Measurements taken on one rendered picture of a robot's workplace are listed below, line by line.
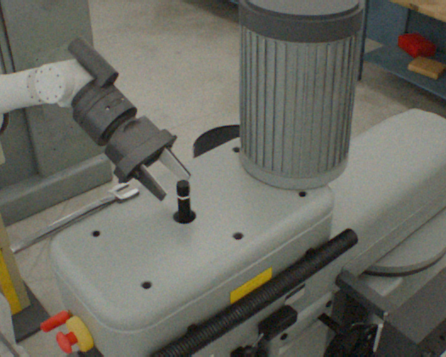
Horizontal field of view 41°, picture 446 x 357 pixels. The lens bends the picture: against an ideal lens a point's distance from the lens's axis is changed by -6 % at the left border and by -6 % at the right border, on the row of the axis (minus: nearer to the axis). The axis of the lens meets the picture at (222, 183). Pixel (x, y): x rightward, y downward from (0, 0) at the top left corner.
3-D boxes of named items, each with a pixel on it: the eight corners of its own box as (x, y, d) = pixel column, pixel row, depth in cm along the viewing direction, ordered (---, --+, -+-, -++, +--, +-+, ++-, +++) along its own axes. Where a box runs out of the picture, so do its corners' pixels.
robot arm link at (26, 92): (78, 97, 98) (20, 109, 104) (109, 89, 106) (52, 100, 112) (71, 59, 97) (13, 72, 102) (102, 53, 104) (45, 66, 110)
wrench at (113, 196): (17, 258, 94) (15, 255, 93) (6, 246, 96) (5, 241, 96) (139, 194, 106) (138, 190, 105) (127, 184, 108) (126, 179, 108)
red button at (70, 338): (67, 360, 96) (62, 346, 94) (56, 345, 99) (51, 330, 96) (84, 350, 98) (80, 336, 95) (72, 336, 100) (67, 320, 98)
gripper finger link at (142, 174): (162, 201, 98) (136, 173, 99) (169, 190, 96) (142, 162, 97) (156, 206, 97) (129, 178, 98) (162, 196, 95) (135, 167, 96)
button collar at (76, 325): (87, 359, 98) (80, 337, 94) (69, 336, 101) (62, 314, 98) (97, 353, 99) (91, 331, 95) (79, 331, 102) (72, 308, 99)
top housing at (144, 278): (131, 393, 92) (115, 331, 83) (52, 297, 108) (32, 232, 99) (337, 256, 116) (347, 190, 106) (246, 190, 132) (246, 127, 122)
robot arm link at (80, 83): (67, 137, 97) (25, 90, 98) (104, 124, 107) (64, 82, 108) (102, 85, 92) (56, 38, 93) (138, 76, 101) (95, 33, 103)
